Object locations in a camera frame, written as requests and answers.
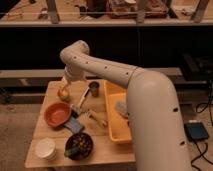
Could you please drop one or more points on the dark bowl with contents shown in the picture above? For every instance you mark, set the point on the dark bowl with contents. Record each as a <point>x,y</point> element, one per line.
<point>79,146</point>

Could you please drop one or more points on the red bowl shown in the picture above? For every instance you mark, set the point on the red bowl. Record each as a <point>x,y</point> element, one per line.
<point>57,114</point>

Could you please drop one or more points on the black box device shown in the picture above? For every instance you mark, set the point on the black box device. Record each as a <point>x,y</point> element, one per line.
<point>196,131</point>

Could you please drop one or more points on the grey sponge block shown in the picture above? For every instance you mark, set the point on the grey sponge block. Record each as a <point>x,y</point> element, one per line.
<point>74,125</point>

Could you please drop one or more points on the yellow plastic bin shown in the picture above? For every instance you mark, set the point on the yellow plastic bin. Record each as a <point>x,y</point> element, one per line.
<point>119,131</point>

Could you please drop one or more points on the red green apple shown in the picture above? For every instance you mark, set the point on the red green apple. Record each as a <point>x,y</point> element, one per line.
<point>63,94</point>

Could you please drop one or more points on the grey cloth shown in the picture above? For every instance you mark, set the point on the grey cloth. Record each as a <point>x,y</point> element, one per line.
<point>121,108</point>

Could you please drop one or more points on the white handled brush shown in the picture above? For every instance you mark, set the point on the white handled brush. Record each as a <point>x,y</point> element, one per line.
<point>76,109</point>

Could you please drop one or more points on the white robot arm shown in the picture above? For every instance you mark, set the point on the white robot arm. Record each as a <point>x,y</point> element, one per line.
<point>156,124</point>

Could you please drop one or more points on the wooden shelf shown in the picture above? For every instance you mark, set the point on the wooden shelf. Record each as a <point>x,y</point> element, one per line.
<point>106,13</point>

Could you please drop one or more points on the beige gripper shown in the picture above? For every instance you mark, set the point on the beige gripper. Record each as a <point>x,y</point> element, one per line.
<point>66,86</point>

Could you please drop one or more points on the metal cup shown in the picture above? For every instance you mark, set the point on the metal cup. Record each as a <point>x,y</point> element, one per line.
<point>94,88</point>

